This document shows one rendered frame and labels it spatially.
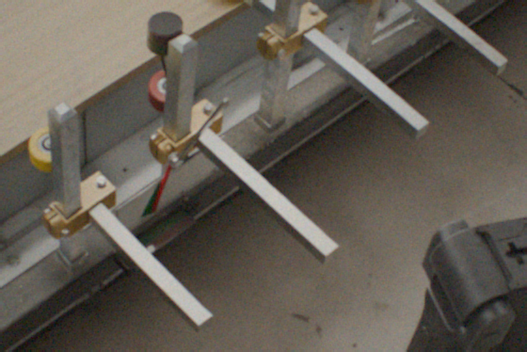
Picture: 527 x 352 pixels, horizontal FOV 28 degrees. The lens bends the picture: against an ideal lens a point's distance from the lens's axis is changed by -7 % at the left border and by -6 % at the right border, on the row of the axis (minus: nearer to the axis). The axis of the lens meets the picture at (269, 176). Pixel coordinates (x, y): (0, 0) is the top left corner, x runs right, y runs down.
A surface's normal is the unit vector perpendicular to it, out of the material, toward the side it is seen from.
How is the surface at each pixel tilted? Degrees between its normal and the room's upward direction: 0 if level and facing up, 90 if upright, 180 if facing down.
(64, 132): 90
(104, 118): 90
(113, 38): 0
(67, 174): 90
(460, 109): 0
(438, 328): 90
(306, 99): 0
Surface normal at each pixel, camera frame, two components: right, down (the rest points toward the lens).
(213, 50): 0.69, 0.62
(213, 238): 0.11, -0.59
